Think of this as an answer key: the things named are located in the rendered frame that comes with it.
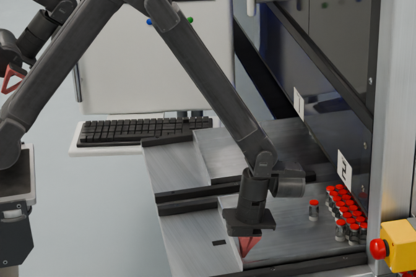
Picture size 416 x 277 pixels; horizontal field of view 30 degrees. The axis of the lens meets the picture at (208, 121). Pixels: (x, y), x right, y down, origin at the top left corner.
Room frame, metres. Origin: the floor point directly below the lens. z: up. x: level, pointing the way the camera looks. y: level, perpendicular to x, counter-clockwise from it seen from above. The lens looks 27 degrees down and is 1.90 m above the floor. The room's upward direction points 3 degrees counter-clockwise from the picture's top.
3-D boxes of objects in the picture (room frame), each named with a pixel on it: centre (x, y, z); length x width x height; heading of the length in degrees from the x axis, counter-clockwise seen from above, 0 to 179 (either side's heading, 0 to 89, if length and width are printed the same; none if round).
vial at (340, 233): (1.38, -0.28, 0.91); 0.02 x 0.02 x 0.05
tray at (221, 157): (1.76, -0.15, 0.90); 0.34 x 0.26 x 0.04; 100
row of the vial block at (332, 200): (1.44, -0.29, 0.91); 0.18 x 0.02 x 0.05; 9
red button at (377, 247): (1.19, -0.32, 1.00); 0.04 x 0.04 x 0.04; 10
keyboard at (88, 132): (2.06, 0.19, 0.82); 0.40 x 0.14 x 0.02; 89
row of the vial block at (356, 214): (1.44, -0.31, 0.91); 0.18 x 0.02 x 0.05; 10
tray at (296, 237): (1.43, -0.20, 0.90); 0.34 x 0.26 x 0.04; 100
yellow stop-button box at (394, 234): (1.20, -0.36, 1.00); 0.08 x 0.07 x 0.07; 100
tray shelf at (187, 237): (1.58, -0.10, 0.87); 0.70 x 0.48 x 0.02; 10
